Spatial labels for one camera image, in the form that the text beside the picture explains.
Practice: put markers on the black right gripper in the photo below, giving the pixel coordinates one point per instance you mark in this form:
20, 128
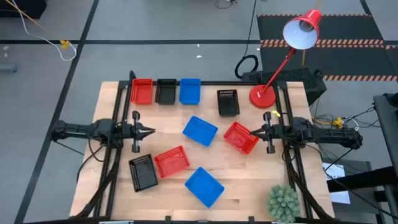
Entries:
269, 132

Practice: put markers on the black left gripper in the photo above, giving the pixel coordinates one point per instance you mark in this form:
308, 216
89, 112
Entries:
136, 130

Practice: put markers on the red plastic basket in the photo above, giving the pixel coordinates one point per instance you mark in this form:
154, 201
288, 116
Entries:
141, 91
241, 137
171, 161

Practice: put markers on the black plastic basket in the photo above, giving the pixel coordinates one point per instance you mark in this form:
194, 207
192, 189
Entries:
228, 104
165, 92
143, 173

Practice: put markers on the blue plastic basket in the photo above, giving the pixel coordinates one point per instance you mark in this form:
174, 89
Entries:
189, 91
200, 131
204, 187

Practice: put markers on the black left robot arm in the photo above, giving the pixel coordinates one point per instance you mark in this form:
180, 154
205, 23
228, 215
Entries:
77, 129

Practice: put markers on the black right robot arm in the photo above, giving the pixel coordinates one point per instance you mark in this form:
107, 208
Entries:
326, 135

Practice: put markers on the red desk lamp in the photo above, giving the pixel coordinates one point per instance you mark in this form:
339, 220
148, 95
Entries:
262, 97

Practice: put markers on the green artificial plant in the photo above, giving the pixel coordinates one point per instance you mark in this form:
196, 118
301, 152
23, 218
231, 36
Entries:
283, 203

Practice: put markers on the yellow plug connector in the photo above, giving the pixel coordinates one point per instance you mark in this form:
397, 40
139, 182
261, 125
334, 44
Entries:
337, 122

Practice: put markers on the white paper sign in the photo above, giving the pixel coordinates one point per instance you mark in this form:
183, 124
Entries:
340, 197

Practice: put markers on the black beam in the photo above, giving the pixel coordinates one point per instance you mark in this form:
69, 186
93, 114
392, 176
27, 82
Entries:
367, 179

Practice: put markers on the black side table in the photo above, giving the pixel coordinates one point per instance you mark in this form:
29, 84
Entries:
388, 124

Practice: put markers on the black hazard-striped floor mat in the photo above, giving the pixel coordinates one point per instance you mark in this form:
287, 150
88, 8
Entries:
342, 28

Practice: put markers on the grey flat object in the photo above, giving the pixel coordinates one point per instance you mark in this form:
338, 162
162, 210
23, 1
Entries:
7, 68

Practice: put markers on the black box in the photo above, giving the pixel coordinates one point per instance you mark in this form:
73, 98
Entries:
21, 7

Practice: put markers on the black aluminium table frame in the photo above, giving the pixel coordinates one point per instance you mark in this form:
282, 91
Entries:
224, 83

